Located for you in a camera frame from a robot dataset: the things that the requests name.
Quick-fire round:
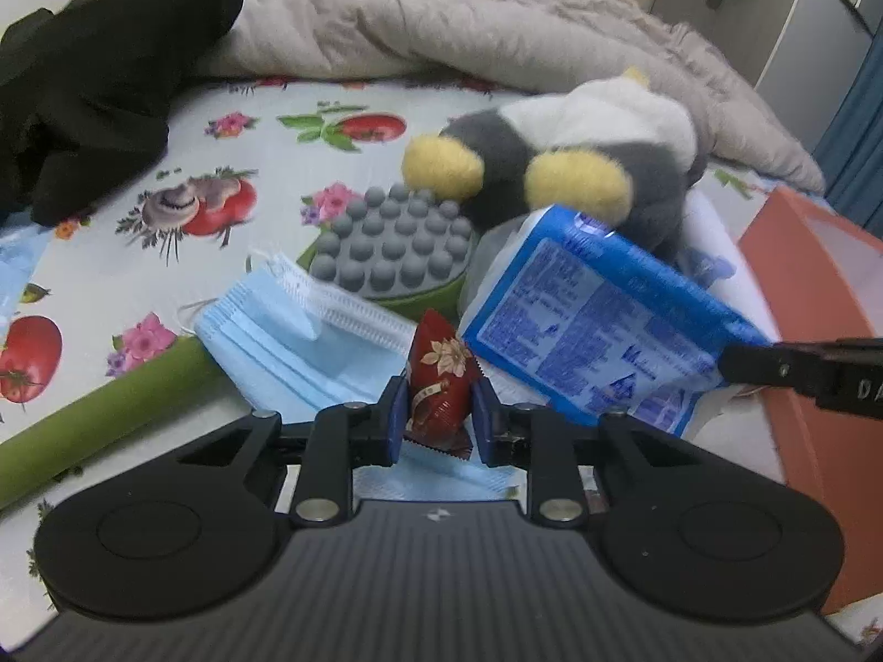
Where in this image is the white plastic bag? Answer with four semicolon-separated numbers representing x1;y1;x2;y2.
457;217;538;322

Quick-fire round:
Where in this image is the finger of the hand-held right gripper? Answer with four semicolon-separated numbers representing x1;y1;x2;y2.
719;338;883;420

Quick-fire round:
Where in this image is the stack of blue face masks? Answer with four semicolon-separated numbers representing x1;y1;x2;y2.
192;252;529;504

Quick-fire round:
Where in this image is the grey white yellow plush toy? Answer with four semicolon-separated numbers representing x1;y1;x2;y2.
402;69;709;258

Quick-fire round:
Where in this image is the black clothing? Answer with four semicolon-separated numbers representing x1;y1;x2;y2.
0;0;247;227

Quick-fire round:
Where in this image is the dark red flower snack packet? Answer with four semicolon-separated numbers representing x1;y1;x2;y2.
402;309;482;460

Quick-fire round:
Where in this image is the grey massage brush green handle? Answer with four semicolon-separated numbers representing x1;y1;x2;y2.
0;183;480;511

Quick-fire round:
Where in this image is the floral printed tablecloth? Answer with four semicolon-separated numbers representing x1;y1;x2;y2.
0;72;780;642

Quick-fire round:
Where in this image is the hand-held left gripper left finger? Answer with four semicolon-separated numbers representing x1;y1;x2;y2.
175;376;409;528

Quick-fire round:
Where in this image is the beige quilted jacket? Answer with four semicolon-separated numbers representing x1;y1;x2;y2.
196;0;827;192

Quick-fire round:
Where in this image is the light blue printed cloth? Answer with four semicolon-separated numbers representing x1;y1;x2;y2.
0;227;51;322

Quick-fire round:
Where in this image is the white cabinet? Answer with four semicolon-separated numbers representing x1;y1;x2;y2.
652;0;871;88

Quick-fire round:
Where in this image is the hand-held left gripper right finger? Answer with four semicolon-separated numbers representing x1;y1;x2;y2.
471;379;699;526

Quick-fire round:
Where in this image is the orange box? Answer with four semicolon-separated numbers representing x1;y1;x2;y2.
737;186;883;616

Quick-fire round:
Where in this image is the blue printed packet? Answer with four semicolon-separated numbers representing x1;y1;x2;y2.
461;204;770;437

